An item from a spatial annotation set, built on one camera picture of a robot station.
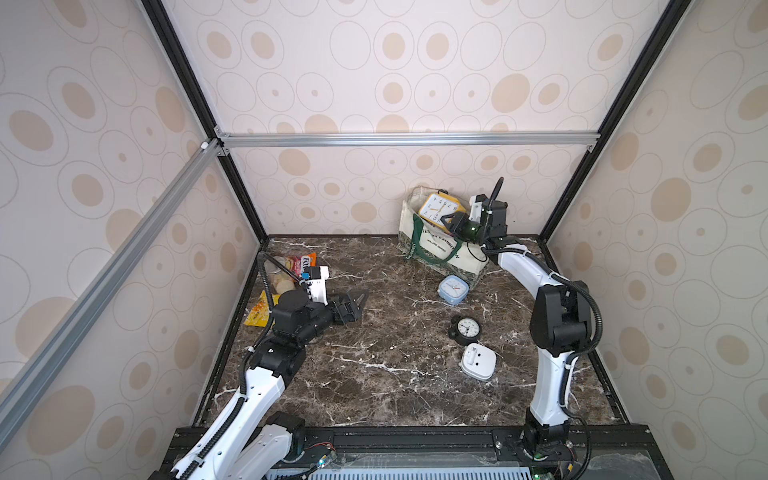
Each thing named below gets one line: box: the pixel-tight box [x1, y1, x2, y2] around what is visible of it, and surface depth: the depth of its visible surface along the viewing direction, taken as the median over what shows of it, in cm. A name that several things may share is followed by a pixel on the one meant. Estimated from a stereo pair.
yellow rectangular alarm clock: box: [418, 188, 466, 232], surface depth 99 cm
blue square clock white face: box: [437, 275, 470, 306], surface depth 103 cm
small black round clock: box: [448, 315, 481, 346], surface depth 92 cm
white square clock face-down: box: [461, 342, 497, 382], surface depth 87 cm
